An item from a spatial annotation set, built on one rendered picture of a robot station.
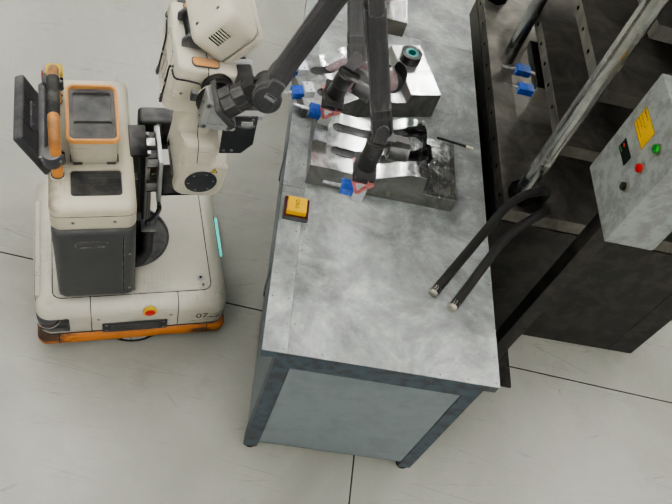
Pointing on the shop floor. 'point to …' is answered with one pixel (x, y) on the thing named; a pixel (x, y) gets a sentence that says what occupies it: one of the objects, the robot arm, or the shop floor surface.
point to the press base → (615, 256)
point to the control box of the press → (612, 207)
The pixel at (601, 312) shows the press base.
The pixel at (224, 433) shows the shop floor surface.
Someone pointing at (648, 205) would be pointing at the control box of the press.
